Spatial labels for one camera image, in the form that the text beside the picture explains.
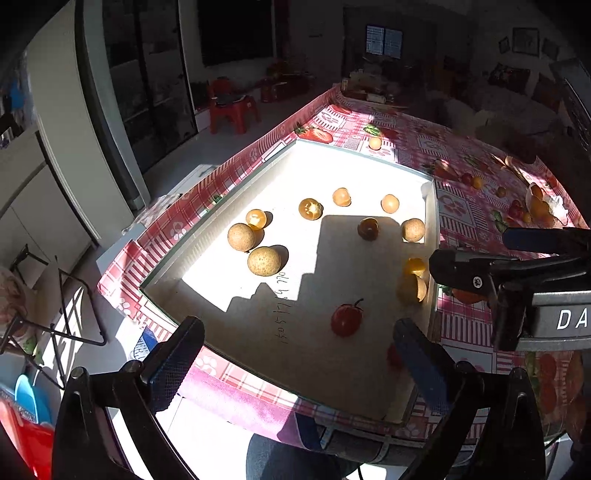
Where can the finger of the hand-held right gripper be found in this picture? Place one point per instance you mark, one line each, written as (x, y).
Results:
(461, 272)
(531, 240)

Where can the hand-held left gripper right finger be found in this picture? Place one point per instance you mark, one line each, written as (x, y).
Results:
(422, 364)

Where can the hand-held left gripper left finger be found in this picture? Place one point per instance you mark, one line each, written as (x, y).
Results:
(175, 364)

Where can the yellow cherry tomato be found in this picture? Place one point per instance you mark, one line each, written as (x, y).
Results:
(341, 197)
(310, 208)
(256, 218)
(390, 203)
(527, 217)
(478, 182)
(414, 266)

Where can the longan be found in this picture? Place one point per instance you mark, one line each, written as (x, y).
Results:
(412, 288)
(412, 230)
(241, 237)
(264, 261)

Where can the red cherry tomato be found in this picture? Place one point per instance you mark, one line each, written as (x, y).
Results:
(515, 211)
(346, 320)

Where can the dark brown fruit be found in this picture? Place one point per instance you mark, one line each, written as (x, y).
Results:
(369, 229)

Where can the white shallow tray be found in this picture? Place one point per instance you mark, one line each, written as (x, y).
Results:
(323, 277)

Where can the small orange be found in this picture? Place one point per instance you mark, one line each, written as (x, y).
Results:
(539, 208)
(536, 190)

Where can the blue labelled container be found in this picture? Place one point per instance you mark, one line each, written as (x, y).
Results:
(144, 344)

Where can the dried fruit peel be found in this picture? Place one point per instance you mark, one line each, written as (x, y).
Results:
(510, 162)

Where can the grey sofa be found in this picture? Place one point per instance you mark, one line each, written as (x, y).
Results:
(508, 115)

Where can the black folding chair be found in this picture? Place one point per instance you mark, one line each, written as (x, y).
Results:
(60, 304)

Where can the person's dark trousered leg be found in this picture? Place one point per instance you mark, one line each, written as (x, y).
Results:
(286, 457)

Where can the blue plastic stool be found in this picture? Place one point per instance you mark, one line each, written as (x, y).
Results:
(27, 397)

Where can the pale orange round fruit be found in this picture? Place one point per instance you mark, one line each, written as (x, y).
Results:
(375, 143)

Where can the dark patterned cushion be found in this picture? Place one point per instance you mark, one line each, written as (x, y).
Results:
(508, 76)

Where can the red plastic stool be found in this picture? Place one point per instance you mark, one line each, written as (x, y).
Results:
(23, 438)
(231, 108)

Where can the pink plastic bag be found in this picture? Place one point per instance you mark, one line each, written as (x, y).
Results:
(9, 295)

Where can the cluttered side table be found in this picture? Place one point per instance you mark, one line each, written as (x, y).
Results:
(369, 92)

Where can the window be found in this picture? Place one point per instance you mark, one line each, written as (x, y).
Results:
(383, 40)

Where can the white cabinet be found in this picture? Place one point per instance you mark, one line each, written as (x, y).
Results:
(60, 138)

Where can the glass sliding door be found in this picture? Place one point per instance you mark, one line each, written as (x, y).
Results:
(147, 83)

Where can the grey table rail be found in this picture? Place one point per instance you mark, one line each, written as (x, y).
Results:
(364, 445)

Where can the framed wall picture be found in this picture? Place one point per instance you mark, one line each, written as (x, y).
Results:
(550, 48)
(525, 40)
(504, 45)

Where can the black wall board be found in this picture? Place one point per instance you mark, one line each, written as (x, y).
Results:
(235, 32)

